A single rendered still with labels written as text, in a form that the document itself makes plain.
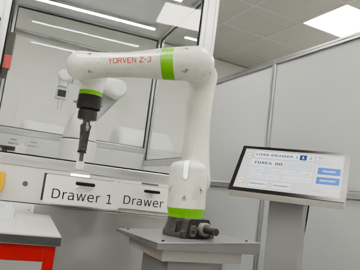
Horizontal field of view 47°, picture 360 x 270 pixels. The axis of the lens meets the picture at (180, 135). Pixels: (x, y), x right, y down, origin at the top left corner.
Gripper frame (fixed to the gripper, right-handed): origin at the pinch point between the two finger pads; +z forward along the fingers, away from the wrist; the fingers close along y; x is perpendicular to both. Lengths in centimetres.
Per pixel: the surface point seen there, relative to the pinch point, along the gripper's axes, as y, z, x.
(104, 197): -1.1, 12.9, 11.5
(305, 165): 1, -12, 104
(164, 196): -16.1, 10.4, 41.4
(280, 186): 2, -1, 91
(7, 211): 9.1, 20.8, -22.8
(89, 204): -1.0, 16.4, 6.2
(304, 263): -67, 44, 160
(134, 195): -16.0, 11.5, 27.6
